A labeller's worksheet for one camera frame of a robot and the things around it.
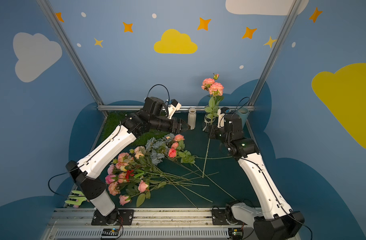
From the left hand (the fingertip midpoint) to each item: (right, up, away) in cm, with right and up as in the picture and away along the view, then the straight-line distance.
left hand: (186, 124), depth 68 cm
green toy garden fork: (-57, -40, +10) cm, 70 cm away
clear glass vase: (+16, +4, +33) cm, 37 cm away
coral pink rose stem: (+1, -21, +24) cm, 32 cm away
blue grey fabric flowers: (-17, -13, +18) cm, 28 cm away
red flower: (-33, -27, +16) cm, 45 cm away
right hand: (+13, 0, +5) cm, 14 cm away
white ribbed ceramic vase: (+4, +5, +33) cm, 34 cm away
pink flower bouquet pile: (-30, -28, +16) cm, 44 cm away
